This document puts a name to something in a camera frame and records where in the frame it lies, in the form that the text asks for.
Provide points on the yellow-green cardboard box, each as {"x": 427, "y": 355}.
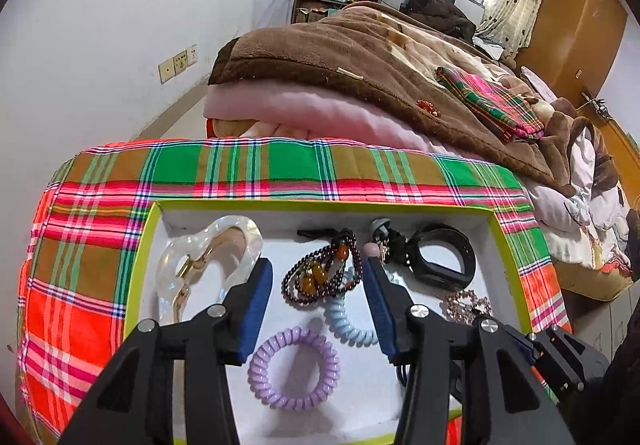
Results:
{"x": 360, "y": 405}

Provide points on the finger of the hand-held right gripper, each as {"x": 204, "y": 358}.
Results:
{"x": 570, "y": 360}

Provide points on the wooden wardrobe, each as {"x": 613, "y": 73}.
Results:
{"x": 575, "y": 25}

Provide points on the black fitness band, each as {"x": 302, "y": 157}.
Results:
{"x": 422, "y": 272}

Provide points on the cardboard carton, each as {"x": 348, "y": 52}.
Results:
{"x": 595, "y": 282}

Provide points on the wall socket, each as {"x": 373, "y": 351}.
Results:
{"x": 185, "y": 57}
{"x": 166, "y": 70}

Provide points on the pink blanket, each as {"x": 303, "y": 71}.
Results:
{"x": 300, "y": 110}

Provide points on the red bead ornament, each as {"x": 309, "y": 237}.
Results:
{"x": 429, "y": 107}

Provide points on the white floral quilt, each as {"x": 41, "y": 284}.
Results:
{"x": 575, "y": 205}

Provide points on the rhinestone hair ornament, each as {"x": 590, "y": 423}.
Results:
{"x": 462, "y": 302}

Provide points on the folded plaid cloth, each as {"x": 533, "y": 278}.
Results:
{"x": 490, "y": 100}

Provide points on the clear hair claw clip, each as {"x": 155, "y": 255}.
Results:
{"x": 172, "y": 275}

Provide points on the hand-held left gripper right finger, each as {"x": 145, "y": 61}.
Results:
{"x": 381, "y": 312}

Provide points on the brown fleece blanket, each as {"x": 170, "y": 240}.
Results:
{"x": 325, "y": 60}

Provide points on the dark brown jacket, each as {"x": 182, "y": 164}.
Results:
{"x": 440, "y": 15}

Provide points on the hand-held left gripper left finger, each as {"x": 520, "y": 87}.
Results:
{"x": 255, "y": 305}

